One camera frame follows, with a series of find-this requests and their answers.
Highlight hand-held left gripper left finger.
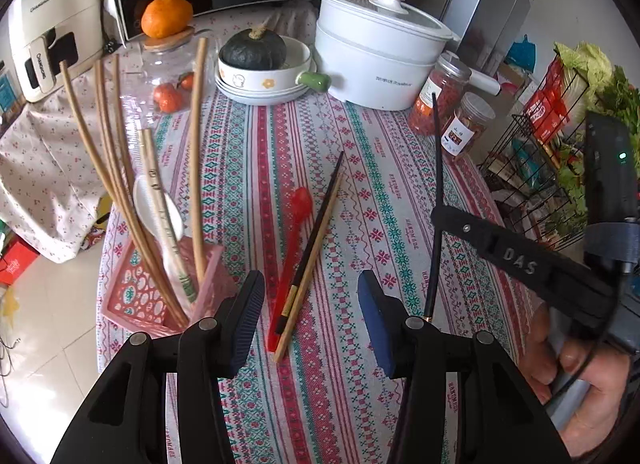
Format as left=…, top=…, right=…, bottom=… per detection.
left=50, top=270, right=266, bottom=464

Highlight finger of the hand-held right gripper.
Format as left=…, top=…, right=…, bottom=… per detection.
left=430, top=205, right=496, bottom=259

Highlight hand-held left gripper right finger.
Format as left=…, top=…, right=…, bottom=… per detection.
left=356, top=270, right=573, bottom=464

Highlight black chopstick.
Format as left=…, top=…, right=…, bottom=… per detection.
left=424, top=92, right=447, bottom=322
left=275, top=151, right=346, bottom=335

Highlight pink perforated utensil basket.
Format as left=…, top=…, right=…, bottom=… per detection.
left=101, top=236, right=238, bottom=339

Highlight red plastic spoon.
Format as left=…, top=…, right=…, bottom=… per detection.
left=266, top=186, right=315, bottom=352

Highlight white plastic spoon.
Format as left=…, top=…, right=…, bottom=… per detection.
left=132, top=176, right=198, bottom=305

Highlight wooden chopsticks bundle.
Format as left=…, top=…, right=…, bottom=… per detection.
left=59, top=60, right=188, bottom=327

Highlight person's right hand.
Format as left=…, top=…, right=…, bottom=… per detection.
left=522, top=301, right=633, bottom=460

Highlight red snack packets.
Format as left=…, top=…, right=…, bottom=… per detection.
left=522, top=58, right=571, bottom=142

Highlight striped patterned tablecloth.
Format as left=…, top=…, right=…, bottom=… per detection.
left=95, top=78, right=556, bottom=464

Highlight short jar with white label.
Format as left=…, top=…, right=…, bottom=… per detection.
left=440, top=92, right=496, bottom=158

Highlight napa cabbage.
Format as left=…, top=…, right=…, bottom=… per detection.
left=552, top=41, right=621, bottom=109

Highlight tall jar of red chili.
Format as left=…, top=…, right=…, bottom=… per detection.
left=407, top=51, right=472, bottom=137

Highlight blue plastic bag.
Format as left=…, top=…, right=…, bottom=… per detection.
left=505, top=34, right=537, bottom=73

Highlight white electric cooker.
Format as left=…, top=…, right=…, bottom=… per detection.
left=314, top=0, right=502, bottom=112

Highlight glass pot lid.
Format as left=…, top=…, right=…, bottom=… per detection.
left=315, top=0, right=461, bottom=52

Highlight red cardboard box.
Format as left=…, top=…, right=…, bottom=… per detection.
left=0, top=236, right=41, bottom=287

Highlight floral print cloth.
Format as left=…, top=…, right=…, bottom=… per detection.
left=0, top=4, right=321, bottom=265

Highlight dark green kabocha squash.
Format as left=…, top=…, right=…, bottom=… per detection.
left=221, top=26, right=288, bottom=70

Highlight glass jar with wooden lid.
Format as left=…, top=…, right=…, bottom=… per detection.
left=122, top=26, right=221, bottom=114

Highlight orange tangerine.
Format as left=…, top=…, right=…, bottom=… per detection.
left=141, top=0, right=194, bottom=39

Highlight clear container with blue label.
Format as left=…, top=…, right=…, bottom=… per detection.
left=0, top=61, right=26, bottom=114

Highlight black wire rack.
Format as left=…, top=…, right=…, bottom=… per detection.
left=477, top=44, right=640, bottom=255

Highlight white bowl with green handle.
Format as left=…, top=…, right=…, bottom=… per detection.
left=217, top=36, right=333, bottom=94

